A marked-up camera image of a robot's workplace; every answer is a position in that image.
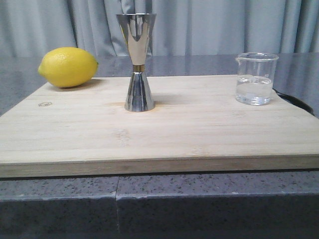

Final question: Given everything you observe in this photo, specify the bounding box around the light wooden cutting board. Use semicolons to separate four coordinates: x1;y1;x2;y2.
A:
0;75;319;178

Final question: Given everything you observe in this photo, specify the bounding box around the grey curtain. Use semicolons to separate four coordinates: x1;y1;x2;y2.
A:
0;0;319;57

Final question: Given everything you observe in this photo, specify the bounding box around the black object behind board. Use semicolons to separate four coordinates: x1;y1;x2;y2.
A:
274;89;315;116

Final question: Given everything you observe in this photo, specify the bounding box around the yellow lemon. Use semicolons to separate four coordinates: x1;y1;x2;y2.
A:
38;47;98;88

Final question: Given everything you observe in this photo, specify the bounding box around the steel double jigger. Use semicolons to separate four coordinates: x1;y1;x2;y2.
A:
116;13;156;112

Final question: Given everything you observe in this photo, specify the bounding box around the small glass beaker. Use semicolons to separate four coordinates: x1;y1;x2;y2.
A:
235;52;279;106

